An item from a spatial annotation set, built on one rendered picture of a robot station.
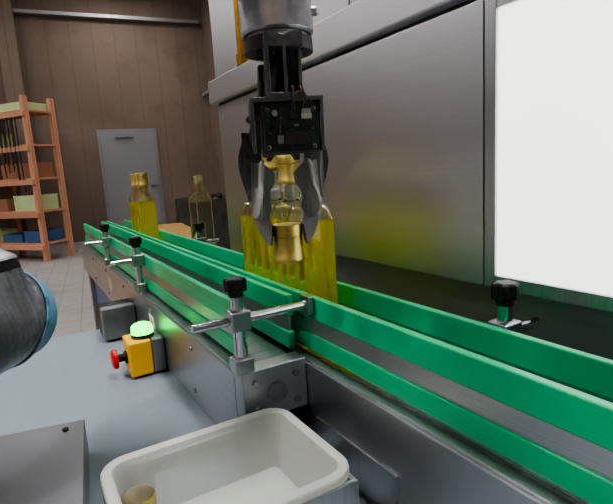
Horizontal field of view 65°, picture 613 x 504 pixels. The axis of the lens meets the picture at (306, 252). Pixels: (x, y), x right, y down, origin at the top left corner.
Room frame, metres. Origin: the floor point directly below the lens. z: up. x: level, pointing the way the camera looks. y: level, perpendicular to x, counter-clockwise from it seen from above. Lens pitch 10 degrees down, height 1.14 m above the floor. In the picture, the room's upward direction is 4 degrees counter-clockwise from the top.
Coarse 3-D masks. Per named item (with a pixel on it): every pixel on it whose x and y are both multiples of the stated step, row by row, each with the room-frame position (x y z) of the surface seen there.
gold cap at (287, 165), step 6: (282, 156) 0.76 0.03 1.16; (288, 156) 0.76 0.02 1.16; (282, 162) 0.76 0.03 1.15; (288, 162) 0.76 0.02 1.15; (294, 162) 0.76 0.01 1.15; (282, 168) 0.76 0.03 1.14; (288, 168) 0.76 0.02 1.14; (294, 168) 0.76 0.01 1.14; (282, 174) 0.76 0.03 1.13; (288, 174) 0.76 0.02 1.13; (282, 180) 0.76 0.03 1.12; (288, 180) 0.75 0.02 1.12
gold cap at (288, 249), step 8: (280, 224) 0.55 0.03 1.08; (288, 224) 0.54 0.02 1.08; (296, 224) 0.54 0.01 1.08; (280, 232) 0.54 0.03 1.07; (288, 232) 0.53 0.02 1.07; (296, 232) 0.54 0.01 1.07; (280, 240) 0.54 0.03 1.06; (288, 240) 0.53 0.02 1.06; (296, 240) 0.54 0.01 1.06; (280, 248) 0.54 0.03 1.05; (288, 248) 0.53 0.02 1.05; (296, 248) 0.54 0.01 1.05; (280, 256) 0.54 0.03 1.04; (288, 256) 0.53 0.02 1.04; (296, 256) 0.54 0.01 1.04
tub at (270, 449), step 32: (256, 416) 0.56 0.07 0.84; (288, 416) 0.55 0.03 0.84; (160, 448) 0.50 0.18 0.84; (192, 448) 0.52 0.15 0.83; (224, 448) 0.54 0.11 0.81; (256, 448) 0.56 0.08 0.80; (288, 448) 0.54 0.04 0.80; (320, 448) 0.48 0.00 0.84; (128, 480) 0.48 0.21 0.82; (160, 480) 0.50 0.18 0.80; (192, 480) 0.51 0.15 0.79; (224, 480) 0.53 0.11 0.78; (256, 480) 0.54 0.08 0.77; (288, 480) 0.53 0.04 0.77; (320, 480) 0.43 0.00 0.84
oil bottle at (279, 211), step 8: (288, 200) 0.76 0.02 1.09; (296, 200) 0.76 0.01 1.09; (272, 208) 0.77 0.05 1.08; (280, 208) 0.75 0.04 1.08; (288, 208) 0.74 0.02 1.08; (272, 216) 0.77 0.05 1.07; (280, 216) 0.75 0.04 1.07; (272, 224) 0.77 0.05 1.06; (272, 248) 0.78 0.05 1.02; (280, 264) 0.75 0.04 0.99; (288, 264) 0.74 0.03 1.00; (280, 272) 0.76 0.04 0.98; (288, 272) 0.74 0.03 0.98; (280, 280) 0.76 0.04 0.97; (288, 280) 0.74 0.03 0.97
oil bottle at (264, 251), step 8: (272, 200) 0.81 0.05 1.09; (280, 200) 0.81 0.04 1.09; (256, 232) 0.82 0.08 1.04; (256, 240) 0.82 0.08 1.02; (264, 240) 0.80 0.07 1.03; (256, 248) 0.82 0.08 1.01; (264, 248) 0.80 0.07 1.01; (264, 256) 0.80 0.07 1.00; (272, 256) 0.79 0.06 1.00; (264, 264) 0.80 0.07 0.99; (272, 264) 0.79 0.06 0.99; (264, 272) 0.80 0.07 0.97; (272, 272) 0.79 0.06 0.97
